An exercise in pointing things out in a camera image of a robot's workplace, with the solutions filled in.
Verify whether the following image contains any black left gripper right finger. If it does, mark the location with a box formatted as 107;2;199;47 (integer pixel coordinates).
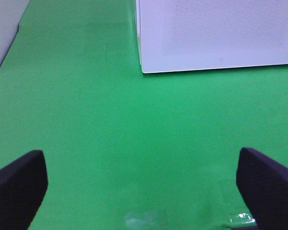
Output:
236;147;288;230

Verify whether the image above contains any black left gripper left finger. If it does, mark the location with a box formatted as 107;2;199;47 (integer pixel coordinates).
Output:
0;150;48;230

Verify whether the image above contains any white microwave door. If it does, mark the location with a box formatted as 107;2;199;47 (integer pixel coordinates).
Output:
135;0;288;73

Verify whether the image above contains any clear tape patch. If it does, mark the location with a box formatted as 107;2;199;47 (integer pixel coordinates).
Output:
125;209;168;230
230;212;256;228

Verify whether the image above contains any green table cloth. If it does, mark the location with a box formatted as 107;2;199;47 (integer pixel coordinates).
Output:
0;0;288;230

